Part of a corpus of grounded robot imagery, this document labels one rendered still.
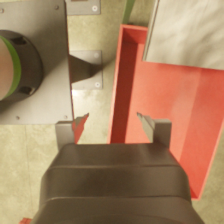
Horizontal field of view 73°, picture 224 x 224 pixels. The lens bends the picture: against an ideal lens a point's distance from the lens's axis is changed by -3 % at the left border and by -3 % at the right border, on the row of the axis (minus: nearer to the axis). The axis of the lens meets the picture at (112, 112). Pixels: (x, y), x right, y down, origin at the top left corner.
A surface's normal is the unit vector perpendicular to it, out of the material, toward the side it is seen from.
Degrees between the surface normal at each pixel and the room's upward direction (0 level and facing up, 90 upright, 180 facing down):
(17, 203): 0
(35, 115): 0
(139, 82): 0
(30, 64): 73
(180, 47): 30
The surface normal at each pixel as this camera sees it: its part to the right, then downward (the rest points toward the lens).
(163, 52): -0.04, 0.69
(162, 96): 0.00, 0.25
